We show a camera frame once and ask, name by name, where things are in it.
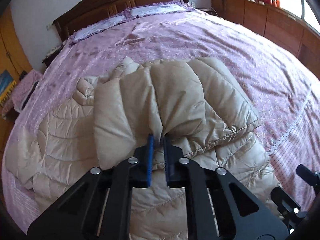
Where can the pink floral bedspread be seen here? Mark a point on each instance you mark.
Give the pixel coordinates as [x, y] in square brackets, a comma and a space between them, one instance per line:
[227, 96]

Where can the dark wooden headboard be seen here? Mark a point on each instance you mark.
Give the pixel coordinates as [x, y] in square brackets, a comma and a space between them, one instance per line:
[87, 12]

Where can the yellow wooden wardrobe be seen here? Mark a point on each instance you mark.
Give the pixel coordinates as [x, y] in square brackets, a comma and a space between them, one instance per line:
[13, 58]

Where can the purple ruffled pillow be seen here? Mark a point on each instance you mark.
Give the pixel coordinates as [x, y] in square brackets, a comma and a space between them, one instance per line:
[98, 27]
[157, 9]

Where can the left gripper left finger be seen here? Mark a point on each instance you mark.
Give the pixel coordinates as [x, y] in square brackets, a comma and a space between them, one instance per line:
[98, 205]

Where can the window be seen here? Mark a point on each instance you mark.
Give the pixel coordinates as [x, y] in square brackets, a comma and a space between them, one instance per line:
[302, 10]

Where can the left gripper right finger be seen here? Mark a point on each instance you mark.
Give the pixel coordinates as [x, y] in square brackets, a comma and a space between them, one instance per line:
[218, 205]

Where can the red items on windowsill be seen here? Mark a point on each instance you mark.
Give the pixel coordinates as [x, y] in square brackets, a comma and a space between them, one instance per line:
[275, 3]

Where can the left purple ruffled pillow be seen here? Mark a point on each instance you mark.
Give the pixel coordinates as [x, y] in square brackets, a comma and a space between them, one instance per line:
[98, 27]

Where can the right purple ruffled pillow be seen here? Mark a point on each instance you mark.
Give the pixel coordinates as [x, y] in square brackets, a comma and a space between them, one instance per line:
[157, 9]

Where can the brown wooden dresser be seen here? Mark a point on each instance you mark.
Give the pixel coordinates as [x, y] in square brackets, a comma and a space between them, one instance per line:
[275, 24]

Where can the stool with pink cloth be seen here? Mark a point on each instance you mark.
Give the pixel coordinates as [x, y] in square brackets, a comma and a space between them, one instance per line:
[21, 94]

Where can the dark wooden nightstand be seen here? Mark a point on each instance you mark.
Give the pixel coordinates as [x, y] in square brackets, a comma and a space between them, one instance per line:
[52, 54]

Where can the blue yellow painting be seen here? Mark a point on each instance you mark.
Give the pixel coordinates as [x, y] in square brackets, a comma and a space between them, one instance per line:
[7, 85]

